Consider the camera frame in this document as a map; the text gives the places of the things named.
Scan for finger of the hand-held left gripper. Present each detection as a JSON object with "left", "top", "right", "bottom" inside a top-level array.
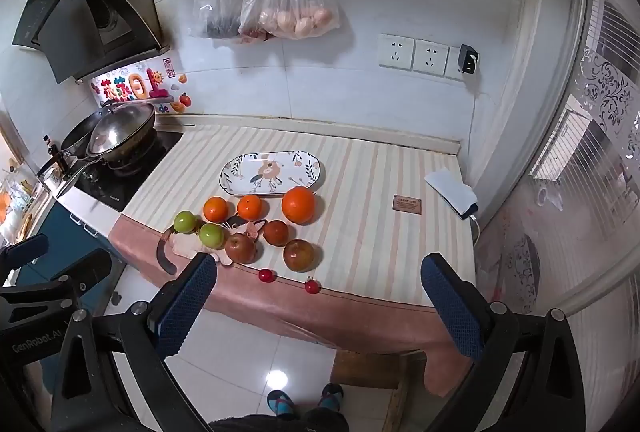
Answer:
[
  {"left": 15, "top": 248, "right": 113, "bottom": 295},
  {"left": 0, "top": 235, "right": 49, "bottom": 270}
]

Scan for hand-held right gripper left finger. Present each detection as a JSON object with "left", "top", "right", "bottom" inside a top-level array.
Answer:
[{"left": 52, "top": 252, "right": 218, "bottom": 432}]

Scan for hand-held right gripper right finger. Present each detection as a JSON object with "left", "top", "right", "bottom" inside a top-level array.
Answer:
[{"left": 421, "top": 253, "right": 588, "bottom": 432}]

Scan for green apple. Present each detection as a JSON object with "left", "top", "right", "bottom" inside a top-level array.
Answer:
[
  {"left": 199, "top": 222, "right": 225, "bottom": 249},
  {"left": 173, "top": 211, "right": 198, "bottom": 234}
]

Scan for red apple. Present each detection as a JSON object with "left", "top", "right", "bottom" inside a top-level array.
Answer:
[
  {"left": 283, "top": 239, "right": 316, "bottom": 272},
  {"left": 224, "top": 233, "right": 258, "bottom": 264}
]

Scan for small orange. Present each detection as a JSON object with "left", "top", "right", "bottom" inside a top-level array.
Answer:
[
  {"left": 236, "top": 194, "right": 264, "bottom": 221},
  {"left": 203, "top": 196, "right": 230, "bottom": 223},
  {"left": 263, "top": 219, "right": 290, "bottom": 247}
]

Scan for large orange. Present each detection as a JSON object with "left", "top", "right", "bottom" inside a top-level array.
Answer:
[{"left": 281, "top": 186, "right": 317, "bottom": 225}]

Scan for glass fruit bowl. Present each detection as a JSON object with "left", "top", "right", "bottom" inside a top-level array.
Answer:
[{"left": 219, "top": 151, "right": 326, "bottom": 197}]

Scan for blue base cabinet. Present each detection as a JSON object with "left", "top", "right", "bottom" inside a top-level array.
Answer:
[{"left": 10, "top": 202, "right": 126, "bottom": 273}]

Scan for black glass cooktop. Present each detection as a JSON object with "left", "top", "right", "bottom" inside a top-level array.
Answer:
[{"left": 60, "top": 127, "right": 185, "bottom": 213}]

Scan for dark sauce bottle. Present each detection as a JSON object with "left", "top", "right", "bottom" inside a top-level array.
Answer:
[{"left": 42, "top": 135, "right": 71, "bottom": 178}]

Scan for wooden stool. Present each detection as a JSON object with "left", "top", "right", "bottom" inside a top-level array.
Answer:
[{"left": 330, "top": 349, "right": 428, "bottom": 398}]

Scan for brown mat label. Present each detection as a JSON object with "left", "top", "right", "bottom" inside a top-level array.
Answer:
[{"left": 392, "top": 195, "right": 423, "bottom": 214}]

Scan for white folded cloth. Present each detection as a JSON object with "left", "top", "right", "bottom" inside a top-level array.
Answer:
[{"left": 425, "top": 168, "right": 480, "bottom": 220}]

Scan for black frying pan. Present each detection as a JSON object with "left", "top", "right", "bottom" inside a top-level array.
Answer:
[{"left": 37, "top": 109, "right": 116, "bottom": 178}]

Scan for blue slipper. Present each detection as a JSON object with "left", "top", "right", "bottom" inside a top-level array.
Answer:
[
  {"left": 317, "top": 383, "right": 344, "bottom": 413},
  {"left": 266, "top": 389, "right": 297, "bottom": 418}
]

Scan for steel wok with lid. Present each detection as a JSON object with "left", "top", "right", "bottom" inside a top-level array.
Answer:
[{"left": 85, "top": 102, "right": 157, "bottom": 165}]

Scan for person's dark pants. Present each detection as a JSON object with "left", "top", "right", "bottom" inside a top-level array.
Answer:
[{"left": 207, "top": 409, "right": 349, "bottom": 432}]

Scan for striped cat print mat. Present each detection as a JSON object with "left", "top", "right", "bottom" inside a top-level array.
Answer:
[{"left": 107, "top": 125, "right": 476, "bottom": 398}]

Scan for black range hood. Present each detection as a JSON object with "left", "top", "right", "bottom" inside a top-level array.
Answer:
[{"left": 12, "top": 0, "right": 171, "bottom": 84}]

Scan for black charger plug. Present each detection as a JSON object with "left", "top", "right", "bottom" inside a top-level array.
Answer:
[{"left": 457, "top": 44, "right": 480, "bottom": 74}]

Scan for white lace curtain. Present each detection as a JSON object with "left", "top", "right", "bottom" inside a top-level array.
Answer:
[{"left": 475, "top": 0, "right": 640, "bottom": 363}]

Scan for colourful wall stickers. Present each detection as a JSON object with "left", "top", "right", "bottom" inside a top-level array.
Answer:
[{"left": 90, "top": 57, "right": 193, "bottom": 113}]

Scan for white wall outlet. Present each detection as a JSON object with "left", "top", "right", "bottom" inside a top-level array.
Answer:
[
  {"left": 378, "top": 34, "right": 415, "bottom": 70},
  {"left": 412, "top": 39, "right": 449, "bottom": 76},
  {"left": 445, "top": 46, "right": 478, "bottom": 80}
]

